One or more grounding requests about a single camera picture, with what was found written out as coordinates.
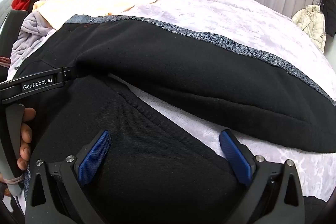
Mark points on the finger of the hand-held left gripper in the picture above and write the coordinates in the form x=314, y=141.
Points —
x=68, y=74

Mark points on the lavender fleece cloth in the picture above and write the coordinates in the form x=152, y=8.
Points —
x=31, y=32

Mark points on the lavender bed cover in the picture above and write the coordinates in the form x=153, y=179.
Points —
x=236, y=19

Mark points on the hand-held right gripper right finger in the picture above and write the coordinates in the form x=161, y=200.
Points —
x=236, y=161

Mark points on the black hanging garment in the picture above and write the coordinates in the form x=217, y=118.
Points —
x=328, y=11

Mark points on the blue-grey patterned cloth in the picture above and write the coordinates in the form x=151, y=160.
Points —
x=92, y=19

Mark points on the pink elastic band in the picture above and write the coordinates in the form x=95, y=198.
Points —
x=15, y=180

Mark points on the red garment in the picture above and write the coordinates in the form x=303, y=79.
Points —
x=22, y=1

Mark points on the person's left hand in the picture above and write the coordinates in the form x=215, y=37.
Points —
x=26, y=134

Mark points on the cream patterned cloth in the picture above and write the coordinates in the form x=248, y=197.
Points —
x=312, y=22

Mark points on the black pants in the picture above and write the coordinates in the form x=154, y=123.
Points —
x=170, y=69

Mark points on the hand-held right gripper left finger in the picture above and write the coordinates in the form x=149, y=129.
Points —
x=94, y=158

